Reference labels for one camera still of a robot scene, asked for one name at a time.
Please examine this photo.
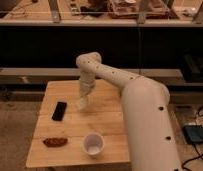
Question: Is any white sponge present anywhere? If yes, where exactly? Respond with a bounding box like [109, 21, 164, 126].
[76, 97, 89, 110]

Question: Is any black phone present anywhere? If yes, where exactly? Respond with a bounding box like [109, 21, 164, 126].
[52, 102, 67, 121]

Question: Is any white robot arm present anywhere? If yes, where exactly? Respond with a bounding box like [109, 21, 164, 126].
[76, 52, 182, 171]

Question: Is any white paper cup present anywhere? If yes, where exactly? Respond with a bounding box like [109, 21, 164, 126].
[82, 132, 104, 157]

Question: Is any clutter tray on shelf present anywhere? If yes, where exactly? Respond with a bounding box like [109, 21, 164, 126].
[107, 0, 169, 19]

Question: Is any blue power adapter box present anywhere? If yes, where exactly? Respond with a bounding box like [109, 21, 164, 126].
[182, 125, 203, 144]

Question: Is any black cable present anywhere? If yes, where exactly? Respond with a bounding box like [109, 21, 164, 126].
[180, 101, 203, 171]

